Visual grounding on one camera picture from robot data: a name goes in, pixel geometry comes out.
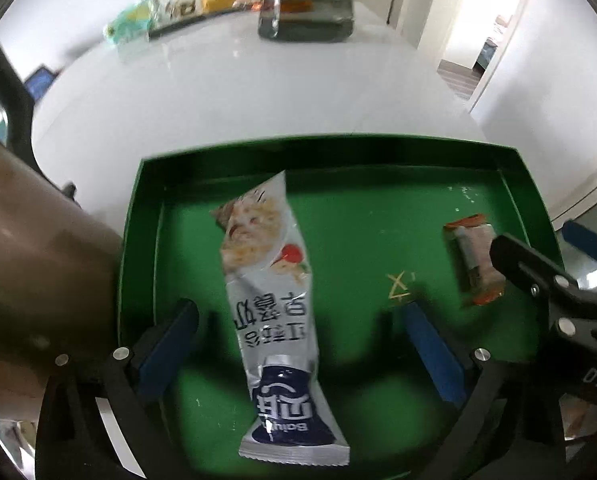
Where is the red smart display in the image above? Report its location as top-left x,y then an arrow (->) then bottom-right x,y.
24,65 -> 56,103

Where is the white oatmeal milk packet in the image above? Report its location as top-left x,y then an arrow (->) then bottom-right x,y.
213,172 -> 351,467

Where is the green tray box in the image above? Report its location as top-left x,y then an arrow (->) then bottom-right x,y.
118,134 -> 561,479

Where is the small orange brown snack bar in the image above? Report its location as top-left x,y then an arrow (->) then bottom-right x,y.
444,214 -> 506,306

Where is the teal tissue pack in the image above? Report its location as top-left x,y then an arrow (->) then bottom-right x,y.
103,0 -> 152,44

